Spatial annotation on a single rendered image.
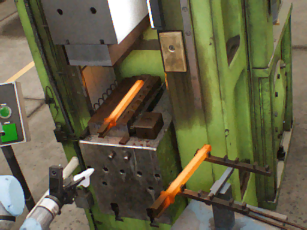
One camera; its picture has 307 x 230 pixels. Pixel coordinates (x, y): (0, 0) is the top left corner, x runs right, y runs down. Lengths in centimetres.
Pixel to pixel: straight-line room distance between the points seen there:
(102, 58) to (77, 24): 16
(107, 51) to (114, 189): 70
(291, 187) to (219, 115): 118
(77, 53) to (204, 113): 59
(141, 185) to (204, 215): 34
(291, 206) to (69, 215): 141
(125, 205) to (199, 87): 70
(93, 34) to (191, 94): 48
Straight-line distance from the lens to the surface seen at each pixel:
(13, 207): 134
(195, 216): 195
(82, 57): 191
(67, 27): 188
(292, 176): 313
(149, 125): 197
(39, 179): 355
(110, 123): 199
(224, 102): 195
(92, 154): 212
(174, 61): 188
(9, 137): 216
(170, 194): 165
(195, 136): 209
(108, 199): 228
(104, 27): 180
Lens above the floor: 204
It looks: 31 degrees down
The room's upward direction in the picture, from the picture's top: 12 degrees counter-clockwise
